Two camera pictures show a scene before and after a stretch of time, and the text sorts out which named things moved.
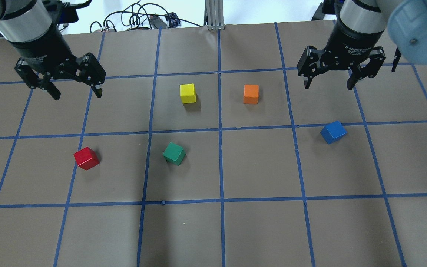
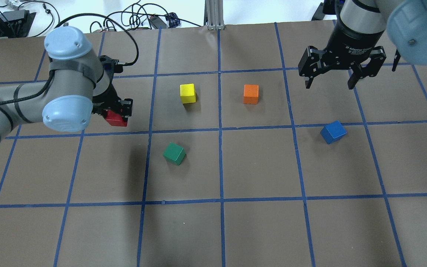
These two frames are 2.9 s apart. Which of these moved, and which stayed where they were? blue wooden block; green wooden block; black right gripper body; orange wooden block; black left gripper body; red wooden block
Moved: red wooden block; black left gripper body
Stayed: blue wooden block; orange wooden block; black right gripper body; green wooden block
